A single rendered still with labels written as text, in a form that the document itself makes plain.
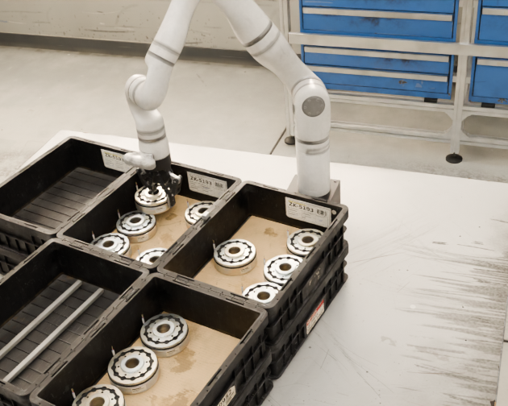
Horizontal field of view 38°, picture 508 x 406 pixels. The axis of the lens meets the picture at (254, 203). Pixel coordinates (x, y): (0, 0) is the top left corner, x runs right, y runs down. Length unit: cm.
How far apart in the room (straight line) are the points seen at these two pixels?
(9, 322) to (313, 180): 86
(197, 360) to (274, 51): 76
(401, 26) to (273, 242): 183
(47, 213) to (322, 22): 188
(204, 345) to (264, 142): 240
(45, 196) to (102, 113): 226
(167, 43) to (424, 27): 189
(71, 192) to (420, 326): 104
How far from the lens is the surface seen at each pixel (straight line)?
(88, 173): 224
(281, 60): 186
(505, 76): 351
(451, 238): 208
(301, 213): 185
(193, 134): 404
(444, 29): 345
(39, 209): 213
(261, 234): 188
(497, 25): 342
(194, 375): 155
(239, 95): 439
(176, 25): 178
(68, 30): 530
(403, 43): 345
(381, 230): 209
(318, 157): 198
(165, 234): 192
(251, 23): 180
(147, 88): 175
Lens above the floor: 197
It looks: 35 degrees down
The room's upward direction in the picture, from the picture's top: 5 degrees counter-clockwise
